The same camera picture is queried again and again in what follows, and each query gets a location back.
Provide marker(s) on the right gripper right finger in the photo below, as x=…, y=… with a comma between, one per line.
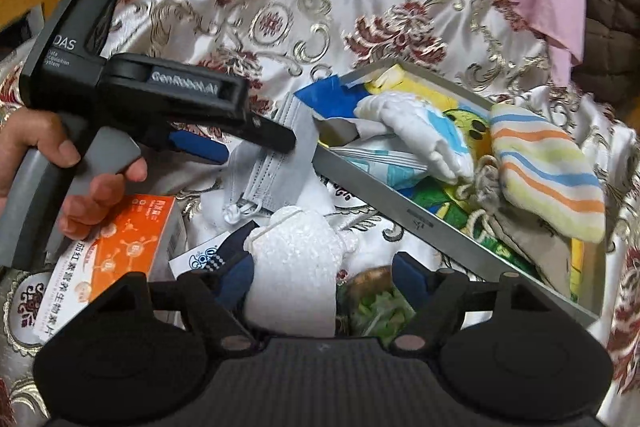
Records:
x=437, y=298

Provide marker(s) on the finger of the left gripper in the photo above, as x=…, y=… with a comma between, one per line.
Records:
x=193, y=144
x=259, y=130

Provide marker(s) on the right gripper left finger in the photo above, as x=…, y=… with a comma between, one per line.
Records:
x=209, y=300

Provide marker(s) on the grey face mask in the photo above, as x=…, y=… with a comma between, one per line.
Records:
x=260, y=180

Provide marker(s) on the white fluffy sock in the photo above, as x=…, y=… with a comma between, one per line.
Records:
x=297, y=257

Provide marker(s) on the packaged face mask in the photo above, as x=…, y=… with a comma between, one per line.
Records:
x=387, y=159

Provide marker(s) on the white and blue sock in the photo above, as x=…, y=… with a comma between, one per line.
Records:
x=425, y=130

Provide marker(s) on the striped pastel sock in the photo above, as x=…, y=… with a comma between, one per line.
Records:
x=544, y=172

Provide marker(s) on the navy dotted sock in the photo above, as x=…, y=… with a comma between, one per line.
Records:
x=215, y=254

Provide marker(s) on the beige drawstring pouch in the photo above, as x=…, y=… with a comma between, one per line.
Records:
x=526, y=235

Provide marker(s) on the person's left hand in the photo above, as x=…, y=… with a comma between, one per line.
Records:
x=24, y=129

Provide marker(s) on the bag of green paper stars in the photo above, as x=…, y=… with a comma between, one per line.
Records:
x=370, y=305

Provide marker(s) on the white orange medicine box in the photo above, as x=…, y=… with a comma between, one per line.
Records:
x=140, y=234

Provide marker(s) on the floral satin bedspread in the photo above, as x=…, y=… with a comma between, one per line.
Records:
x=483, y=46

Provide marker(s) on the grey tray with colourful picture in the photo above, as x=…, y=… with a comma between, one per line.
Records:
x=429, y=209

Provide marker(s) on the brown quilted jacket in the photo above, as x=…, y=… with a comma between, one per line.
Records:
x=610, y=65

